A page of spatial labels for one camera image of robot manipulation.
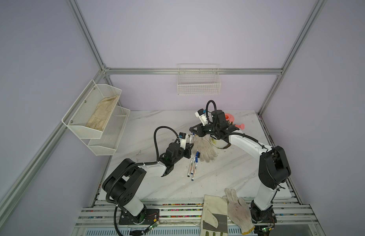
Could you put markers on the potted green plant white pot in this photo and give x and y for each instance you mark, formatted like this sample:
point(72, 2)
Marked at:
point(219, 144)

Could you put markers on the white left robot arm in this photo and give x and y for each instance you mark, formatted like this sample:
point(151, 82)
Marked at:
point(122, 184)

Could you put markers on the upper white mesh shelf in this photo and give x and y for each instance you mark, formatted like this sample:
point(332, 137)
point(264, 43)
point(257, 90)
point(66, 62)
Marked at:
point(78, 115)

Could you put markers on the beige cloth in shelf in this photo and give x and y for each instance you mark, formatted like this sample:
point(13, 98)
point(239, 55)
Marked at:
point(102, 113)

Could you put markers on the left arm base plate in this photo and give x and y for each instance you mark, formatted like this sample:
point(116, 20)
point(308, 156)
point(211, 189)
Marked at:
point(146, 217)

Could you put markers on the pink watering can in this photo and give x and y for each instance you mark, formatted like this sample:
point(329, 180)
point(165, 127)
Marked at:
point(230, 118)

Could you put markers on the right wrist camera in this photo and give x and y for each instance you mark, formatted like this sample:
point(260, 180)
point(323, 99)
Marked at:
point(201, 114)

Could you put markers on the white wire wall basket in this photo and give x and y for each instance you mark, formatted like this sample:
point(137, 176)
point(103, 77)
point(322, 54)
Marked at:
point(198, 79)

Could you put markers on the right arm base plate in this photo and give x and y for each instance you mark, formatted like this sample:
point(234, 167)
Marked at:
point(262, 216)

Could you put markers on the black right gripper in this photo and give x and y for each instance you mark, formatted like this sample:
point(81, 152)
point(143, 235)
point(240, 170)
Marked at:
point(199, 131)

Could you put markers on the white knit glove on table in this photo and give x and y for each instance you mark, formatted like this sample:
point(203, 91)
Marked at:
point(205, 148)

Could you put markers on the beige leather work glove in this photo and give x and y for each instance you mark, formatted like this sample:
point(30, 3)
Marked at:
point(214, 220)

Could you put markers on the white knit glove front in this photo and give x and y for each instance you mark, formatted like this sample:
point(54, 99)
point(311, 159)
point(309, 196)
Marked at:
point(239, 212)

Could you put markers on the white mesh shelf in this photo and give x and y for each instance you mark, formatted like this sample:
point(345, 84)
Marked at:
point(78, 115)
point(109, 142)

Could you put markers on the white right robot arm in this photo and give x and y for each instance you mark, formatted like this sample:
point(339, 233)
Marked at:
point(273, 167)

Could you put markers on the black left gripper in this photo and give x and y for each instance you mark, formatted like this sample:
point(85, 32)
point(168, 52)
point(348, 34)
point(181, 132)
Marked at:
point(188, 150)

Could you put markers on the lower white mesh shelf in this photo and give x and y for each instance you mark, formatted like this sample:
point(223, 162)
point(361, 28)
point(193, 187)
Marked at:
point(109, 142)

